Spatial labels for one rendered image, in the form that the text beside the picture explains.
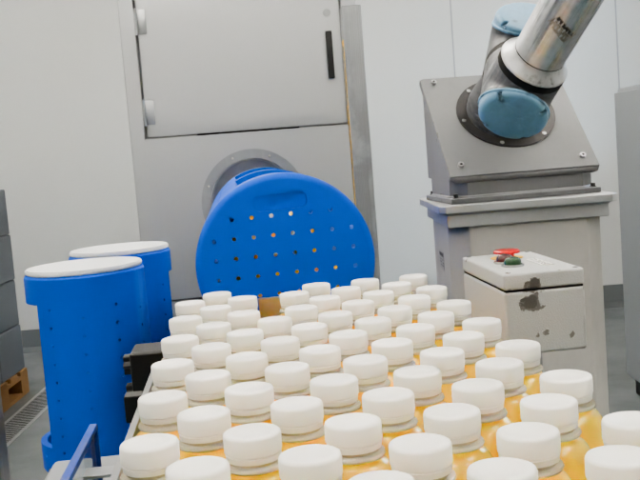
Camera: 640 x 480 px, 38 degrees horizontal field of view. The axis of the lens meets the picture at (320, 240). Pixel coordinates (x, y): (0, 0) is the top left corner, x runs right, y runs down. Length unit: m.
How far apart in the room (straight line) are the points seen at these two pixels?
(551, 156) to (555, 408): 1.15
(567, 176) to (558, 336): 0.64
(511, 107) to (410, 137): 5.04
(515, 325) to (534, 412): 0.50
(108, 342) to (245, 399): 1.48
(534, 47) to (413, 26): 5.14
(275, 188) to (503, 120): 0.40
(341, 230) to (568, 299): 0.44
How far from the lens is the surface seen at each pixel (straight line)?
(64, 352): 2.20
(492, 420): 0.70
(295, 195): 1.44
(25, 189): 6.85
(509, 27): 1.64
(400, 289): 1.21
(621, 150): 4.46
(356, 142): 2.86
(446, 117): 1.79
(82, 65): 6.76
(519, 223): 1.69
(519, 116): 1.56
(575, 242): 1.72
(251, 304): 1.19
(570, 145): 1.79
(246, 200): 1.44
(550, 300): 1.14
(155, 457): 0.62
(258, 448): 0.61
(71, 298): 2.17
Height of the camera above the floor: 1.26
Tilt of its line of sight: 5 degrees down
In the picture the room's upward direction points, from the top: 4 degrees counter-clockwise
